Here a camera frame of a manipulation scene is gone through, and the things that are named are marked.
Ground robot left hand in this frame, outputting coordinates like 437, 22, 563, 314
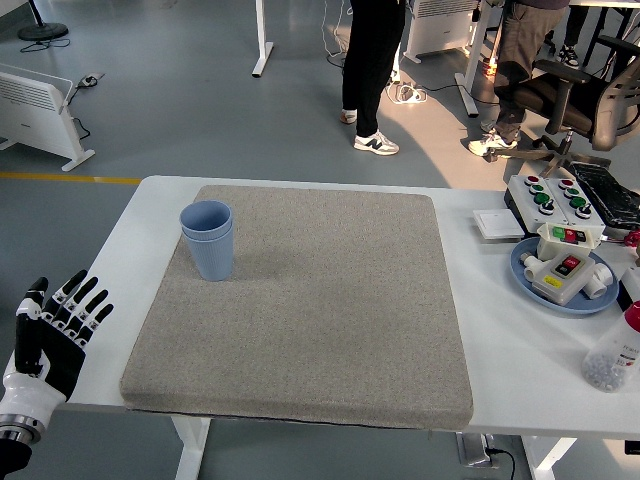
0, 269, 115, 426

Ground blue ribbed plastic cup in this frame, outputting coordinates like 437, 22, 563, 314
181, 227, 235, 283
179, 200, 235, 239

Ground white push-button control box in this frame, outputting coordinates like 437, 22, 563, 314
543, 176, 607, 227
502, 174, 571, 236

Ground white table leg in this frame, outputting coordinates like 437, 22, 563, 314
169, 414, 212, 480
522, 435, 579, 480

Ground white panel heater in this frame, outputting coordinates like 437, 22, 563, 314
0, 63, 96, 173
402, 0, 481, 64

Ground grey-brown fabric mat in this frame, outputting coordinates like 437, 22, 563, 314
119, 184, 475, 431

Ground black fan stand base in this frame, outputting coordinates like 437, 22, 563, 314
17, 0, 70, 42

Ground white desk leg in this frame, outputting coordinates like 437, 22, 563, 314
251, 0, 275, 78
453, 0, 494, 119

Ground grey under-table control box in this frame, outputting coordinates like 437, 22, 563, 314
455, 432, 501, 469

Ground person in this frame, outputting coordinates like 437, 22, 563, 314
555, 7, 606, 70
341, 0, 407, 156
468, 0, 571, 159

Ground blue round plate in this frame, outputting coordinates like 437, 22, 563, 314
509, 236, 620, 315

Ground white pipe fitting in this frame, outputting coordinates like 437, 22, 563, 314
583, 261, 616, 300
519, 252, 544, 281

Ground clear bottle with red cap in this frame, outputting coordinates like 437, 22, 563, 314
580, 299, 640, 393

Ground black wrapped keyboard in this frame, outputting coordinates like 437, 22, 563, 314
569, 160, 640, 232

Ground black office chair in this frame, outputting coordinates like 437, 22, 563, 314
509, 34, 640, 179

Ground white floor cable bundle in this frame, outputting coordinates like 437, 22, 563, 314
384, 79, 427, 106

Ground white wall switch plate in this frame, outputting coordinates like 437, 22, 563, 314
472, 208, 525, 241

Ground black under-table cable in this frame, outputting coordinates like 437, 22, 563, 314
487, 447, 516, 480

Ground white green-red switch box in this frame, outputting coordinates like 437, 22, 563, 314
535, 222, 606, 261

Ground grey red-button switch box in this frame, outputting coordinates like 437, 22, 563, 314
530, 251, 597, 306

